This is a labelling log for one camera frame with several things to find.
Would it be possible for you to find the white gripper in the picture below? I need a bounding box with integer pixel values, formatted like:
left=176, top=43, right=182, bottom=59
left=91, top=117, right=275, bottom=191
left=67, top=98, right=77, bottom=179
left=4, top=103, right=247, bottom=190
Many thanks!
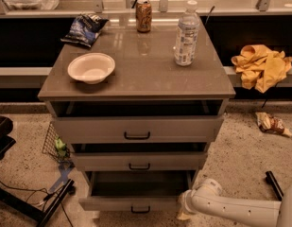
left=177, top=190, right=195, bottom=221

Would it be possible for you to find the grey bottom drawer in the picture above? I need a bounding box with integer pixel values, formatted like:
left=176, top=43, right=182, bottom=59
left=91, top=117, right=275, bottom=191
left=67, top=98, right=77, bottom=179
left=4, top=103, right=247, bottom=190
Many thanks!
left=79, top=170, right=198, bottom=214

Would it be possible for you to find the grey drawer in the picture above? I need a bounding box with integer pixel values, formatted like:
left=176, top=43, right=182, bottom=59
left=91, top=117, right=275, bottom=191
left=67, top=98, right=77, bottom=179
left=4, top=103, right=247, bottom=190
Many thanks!
left=79, top=170, right=198, bottom=214
left=53, top=116, right=223, bottom=144
left=72, top=152, right=207, bottom=171

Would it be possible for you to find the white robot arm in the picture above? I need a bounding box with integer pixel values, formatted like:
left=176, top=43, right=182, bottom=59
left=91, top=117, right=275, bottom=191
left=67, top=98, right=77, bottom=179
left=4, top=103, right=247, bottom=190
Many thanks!
left=179, top=179, right=292, bottom=227

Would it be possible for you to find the grey middle drawer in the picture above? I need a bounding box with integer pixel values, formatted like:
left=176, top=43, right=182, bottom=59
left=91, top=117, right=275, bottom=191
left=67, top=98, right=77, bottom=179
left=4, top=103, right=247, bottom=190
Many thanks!
left=72, top=152, right=207, bottom=171

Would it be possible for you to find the grey drawer cabinet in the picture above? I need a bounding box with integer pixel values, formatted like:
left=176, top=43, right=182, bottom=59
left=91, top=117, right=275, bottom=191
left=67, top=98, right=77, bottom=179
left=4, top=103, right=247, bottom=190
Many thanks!
left=37, top=12, right=236, bottom=191

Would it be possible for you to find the grey top drawer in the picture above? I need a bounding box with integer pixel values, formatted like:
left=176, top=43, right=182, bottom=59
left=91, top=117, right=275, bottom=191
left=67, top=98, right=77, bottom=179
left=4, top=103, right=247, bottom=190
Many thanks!
left=53, top=116, right=223, bottom=144

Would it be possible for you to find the black bar right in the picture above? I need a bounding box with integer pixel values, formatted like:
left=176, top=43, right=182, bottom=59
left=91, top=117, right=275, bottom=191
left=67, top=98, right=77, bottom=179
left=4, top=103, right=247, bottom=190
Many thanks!
left=266, top=171, right=283, bottom=201

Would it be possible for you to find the brown snack wrapper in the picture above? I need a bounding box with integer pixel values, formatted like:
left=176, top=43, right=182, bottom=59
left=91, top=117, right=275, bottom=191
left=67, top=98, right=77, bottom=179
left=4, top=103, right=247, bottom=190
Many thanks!
left=255, top=112, right=292, bottom=138

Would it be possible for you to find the black stand leg left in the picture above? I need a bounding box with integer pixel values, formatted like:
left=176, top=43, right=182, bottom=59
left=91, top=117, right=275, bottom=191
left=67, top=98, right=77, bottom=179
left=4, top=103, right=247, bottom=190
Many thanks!
left=0, top=180, right=74, bottom=227

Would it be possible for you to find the green object in basket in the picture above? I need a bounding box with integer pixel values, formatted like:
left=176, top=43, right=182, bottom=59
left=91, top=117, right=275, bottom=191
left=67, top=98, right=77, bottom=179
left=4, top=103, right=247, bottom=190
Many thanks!
left=55, top=137, right=66, bottom=157

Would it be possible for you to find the yellow cloth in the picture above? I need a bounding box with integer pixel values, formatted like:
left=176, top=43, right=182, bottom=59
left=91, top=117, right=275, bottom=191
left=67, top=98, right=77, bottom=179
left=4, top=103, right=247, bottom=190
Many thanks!
left=232, top=44, right=292, bottom=93

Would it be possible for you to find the white paper bowl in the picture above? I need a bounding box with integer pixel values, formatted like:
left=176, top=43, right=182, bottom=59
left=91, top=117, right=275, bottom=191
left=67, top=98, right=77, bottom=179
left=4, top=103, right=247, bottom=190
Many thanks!
left=67, top=53, right=115, bottom=84

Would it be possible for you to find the clear plastic water bottle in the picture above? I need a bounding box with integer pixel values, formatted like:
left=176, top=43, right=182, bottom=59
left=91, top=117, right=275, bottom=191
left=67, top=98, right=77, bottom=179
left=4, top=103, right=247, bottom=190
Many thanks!
left=174, top=0, right=200, bottom=66

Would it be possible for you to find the black chair base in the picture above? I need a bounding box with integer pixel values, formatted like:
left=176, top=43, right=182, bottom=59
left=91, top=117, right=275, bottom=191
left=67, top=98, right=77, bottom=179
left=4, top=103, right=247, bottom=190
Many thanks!
left=0, top=115, right=16, bottom=160

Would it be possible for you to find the orange soda can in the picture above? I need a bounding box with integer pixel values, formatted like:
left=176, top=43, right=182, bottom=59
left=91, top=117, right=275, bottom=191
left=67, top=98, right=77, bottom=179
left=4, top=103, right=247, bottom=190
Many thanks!
left=135, top=0, right=152, bottom=32

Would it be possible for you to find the blue chip bag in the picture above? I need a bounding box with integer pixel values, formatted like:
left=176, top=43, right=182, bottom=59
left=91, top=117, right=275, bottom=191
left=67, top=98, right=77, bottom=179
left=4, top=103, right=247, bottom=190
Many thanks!
left=60, top=13, right=108, bottom=47

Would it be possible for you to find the wire mesh basket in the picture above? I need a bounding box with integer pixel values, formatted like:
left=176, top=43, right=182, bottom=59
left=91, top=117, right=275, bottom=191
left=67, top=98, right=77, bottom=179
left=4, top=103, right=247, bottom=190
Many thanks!
left=42, top=123, right=70, bottom=163

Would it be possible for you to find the black floor cable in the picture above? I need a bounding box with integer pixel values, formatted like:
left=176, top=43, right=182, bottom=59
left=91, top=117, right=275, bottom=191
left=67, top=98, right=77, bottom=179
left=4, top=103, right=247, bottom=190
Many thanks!
left=0, top=173, right=75, bottom=227

